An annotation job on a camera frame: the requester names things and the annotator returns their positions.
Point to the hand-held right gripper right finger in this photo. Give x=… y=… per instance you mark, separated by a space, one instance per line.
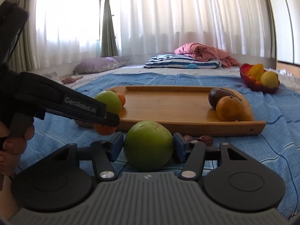
x=179 y=147

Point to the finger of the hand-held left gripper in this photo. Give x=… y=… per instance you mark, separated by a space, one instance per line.
x=110 y=120

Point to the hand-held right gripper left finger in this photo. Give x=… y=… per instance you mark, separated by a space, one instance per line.
x=117 y=145

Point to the dried red date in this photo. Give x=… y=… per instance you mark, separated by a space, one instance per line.
x=206 y=140
x=188 y=137

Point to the green apple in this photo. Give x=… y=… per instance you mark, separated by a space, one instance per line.
x=109 y=102
x=148 y=145

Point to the wooden tray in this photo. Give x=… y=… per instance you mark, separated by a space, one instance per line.
x=164 y=103

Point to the large dark orange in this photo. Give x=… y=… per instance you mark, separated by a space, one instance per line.
x=229 y=111

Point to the dark purple fruit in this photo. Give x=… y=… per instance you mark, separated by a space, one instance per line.
x=216 y=95

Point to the person's left forearm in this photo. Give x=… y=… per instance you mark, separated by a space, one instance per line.
x=5 y=204

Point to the person's left hand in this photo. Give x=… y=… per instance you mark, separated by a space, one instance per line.
x=14 y=146

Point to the brown cloth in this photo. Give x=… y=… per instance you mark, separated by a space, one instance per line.
x=70 y=79

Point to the green curtain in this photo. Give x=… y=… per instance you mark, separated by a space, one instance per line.
x=25 y=46
x=107 y=28

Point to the purple pillow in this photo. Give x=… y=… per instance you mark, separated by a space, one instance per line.
x=93 y=65

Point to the blue white striped pillow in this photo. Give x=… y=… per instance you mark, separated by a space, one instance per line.
x=164 y=61

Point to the small light blue object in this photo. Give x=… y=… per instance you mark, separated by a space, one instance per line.
x=192 y=66

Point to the white sheer curtain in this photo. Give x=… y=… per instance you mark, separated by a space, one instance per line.
x=70 y=16
x=187 y=9

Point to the blue checked blanket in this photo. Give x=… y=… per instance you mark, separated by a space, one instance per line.
x=269 y=112

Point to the red fruit bowl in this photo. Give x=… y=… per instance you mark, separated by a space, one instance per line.
x=246 y=75

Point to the pink blanket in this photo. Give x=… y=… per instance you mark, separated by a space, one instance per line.
x=201 y=50

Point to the yellow starfruit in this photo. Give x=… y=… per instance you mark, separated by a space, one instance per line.
x=256 y=71

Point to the white crumpled cloth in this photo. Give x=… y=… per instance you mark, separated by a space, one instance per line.
x=287 y=73

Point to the dark bed frame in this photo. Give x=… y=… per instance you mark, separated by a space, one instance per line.
x=253 y=58

